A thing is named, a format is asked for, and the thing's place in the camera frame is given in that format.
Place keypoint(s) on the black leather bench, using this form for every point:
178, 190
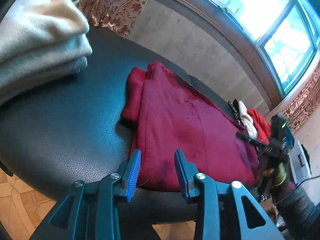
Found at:
62, 130

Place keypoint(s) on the bright red sweater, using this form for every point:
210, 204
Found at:
261, 125

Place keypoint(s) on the clear plastic storage box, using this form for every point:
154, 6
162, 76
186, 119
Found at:
298, 160

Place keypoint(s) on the person's right forearm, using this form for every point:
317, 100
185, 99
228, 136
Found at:
300, 205

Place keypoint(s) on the maroon sweater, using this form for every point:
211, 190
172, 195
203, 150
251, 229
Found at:
187, 130

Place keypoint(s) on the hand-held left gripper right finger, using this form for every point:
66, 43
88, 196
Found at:
181, 175

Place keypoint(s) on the folded beige sweater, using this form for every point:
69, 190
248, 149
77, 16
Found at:
37, 35

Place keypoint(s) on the cardboard box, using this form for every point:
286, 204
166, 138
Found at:
267, 205

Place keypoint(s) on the person's right hand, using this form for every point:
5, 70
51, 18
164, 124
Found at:
268, 173

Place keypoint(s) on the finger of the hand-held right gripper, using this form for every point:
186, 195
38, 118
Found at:
250, 140

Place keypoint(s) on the window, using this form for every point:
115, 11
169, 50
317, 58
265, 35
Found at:
250, 5

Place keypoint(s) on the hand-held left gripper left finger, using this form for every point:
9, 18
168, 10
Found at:
132, 177

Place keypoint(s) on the leopard print garment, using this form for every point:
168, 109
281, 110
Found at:
235, 115

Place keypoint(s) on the brown patterned curtain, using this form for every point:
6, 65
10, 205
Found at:
112, 2
307, 100

